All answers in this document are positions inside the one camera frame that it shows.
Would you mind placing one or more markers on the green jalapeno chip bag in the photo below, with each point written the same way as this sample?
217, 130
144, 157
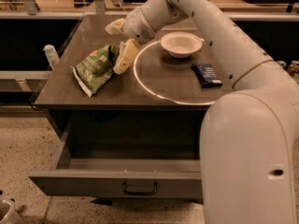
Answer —
93, 72

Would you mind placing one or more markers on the open grey top drawer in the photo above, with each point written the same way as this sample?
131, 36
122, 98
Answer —
96, 156

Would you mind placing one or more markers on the brown soda can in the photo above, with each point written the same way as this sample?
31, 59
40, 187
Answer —
293, 68

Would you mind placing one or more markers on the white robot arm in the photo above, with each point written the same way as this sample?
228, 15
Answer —
247, 135

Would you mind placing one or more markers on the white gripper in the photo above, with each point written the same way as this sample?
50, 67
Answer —
135, 24

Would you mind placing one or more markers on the white bottle beside cabinet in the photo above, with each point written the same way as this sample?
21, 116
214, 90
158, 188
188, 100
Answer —
51, 55

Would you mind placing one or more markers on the grey drawer cabinet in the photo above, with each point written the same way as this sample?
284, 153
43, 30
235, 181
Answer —
155, 81

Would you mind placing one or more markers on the white bin bottom left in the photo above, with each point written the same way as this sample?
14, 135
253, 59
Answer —
8, 213

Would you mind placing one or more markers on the black drawer handle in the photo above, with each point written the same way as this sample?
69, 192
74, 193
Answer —
139, 190

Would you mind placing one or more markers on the white paper bowl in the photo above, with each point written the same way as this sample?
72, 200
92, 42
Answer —
181, 44

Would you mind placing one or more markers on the dark blue snack bar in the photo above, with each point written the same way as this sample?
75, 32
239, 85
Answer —
207, 75

